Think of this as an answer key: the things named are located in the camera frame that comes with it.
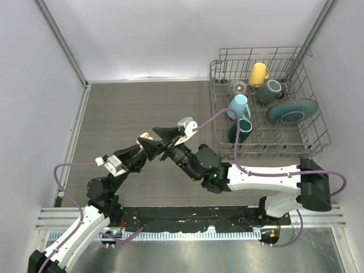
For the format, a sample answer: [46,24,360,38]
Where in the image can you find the grey-green mug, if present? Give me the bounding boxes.
[257,80,284,104]

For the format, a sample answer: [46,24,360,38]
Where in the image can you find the purple cable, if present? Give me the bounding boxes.
[193,107,348,248]
[36,162,144,273]

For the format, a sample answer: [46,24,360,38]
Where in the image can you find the white slotted cable duct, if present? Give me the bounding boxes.
[48,229,261,242]

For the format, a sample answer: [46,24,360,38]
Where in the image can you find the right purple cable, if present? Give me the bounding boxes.
[193,107,348,248]

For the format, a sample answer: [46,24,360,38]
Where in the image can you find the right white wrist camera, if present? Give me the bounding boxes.
[175,117,198,146]

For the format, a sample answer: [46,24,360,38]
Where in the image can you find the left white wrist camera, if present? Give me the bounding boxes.
[94,155,126,177]

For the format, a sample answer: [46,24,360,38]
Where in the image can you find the light blue mug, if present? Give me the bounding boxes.
[228,94,251,119]

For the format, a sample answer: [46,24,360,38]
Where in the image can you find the grey wire dish rack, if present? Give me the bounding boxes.
[209,46,331,158]

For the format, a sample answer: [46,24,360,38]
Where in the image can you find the teal ceramic plate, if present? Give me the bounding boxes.
[266,98,319,125]

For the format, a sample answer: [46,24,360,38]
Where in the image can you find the yellow mug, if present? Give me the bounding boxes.
[248,63,270,88]

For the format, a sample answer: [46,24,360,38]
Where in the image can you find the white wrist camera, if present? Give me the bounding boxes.
[175,117,198,146]
[94,155,126,177]

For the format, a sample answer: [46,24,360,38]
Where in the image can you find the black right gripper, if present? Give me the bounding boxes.
[138,127,200,181]

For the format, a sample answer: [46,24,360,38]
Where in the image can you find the beige earbud charging case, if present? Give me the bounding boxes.
[136,132,154,151]

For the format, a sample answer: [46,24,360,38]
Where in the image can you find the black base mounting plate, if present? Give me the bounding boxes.
[113,206,291,233]

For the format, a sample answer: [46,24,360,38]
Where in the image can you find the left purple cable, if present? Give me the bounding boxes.
[36,162,144,273]

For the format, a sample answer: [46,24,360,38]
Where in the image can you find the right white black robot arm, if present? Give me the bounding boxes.
[137,127,332,225]

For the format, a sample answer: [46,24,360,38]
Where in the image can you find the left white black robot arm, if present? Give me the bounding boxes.
[27,143,147,272]

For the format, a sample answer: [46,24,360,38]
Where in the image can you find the clear drinking glass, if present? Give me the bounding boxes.
[228,80,247,96]

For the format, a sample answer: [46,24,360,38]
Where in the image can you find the dark teal mug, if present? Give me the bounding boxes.
[228,118,253,143]

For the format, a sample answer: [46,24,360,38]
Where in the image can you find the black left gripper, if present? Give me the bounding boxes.
[110,143,147,194]

